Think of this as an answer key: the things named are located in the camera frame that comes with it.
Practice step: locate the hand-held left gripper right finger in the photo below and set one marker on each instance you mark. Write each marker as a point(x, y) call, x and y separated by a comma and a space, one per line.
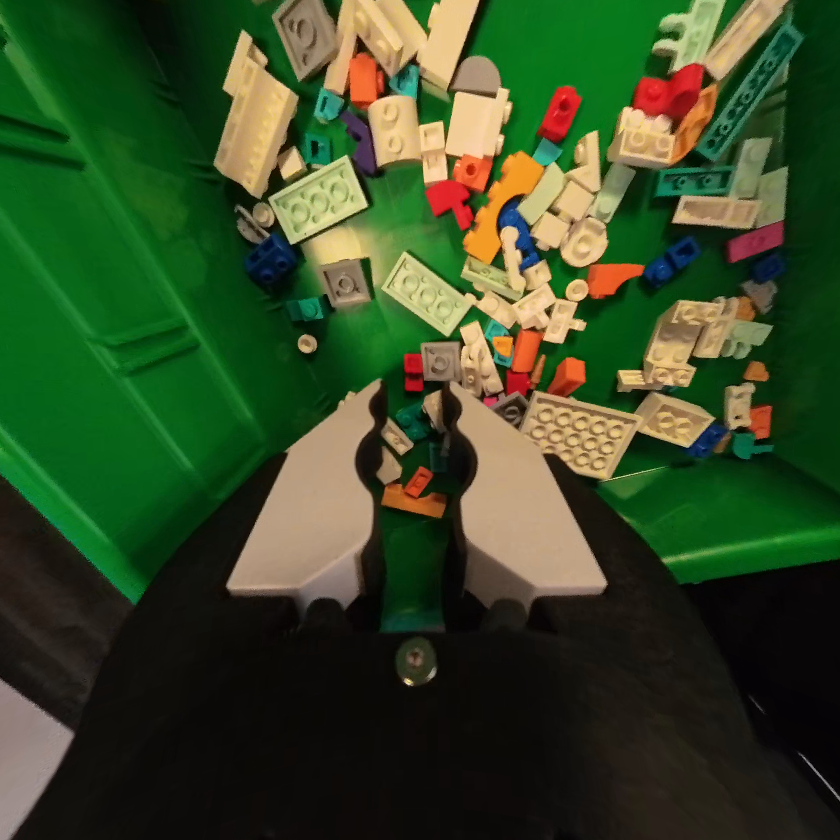
point(525, 518)

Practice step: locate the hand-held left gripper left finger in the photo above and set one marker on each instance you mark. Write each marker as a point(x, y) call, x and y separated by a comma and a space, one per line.
point(308, 518)

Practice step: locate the pile of lego bricks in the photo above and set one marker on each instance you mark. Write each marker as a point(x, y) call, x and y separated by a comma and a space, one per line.
point(577, 433)

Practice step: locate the green plastic bin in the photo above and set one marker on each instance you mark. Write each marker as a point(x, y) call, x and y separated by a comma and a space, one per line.
point(98, 262)

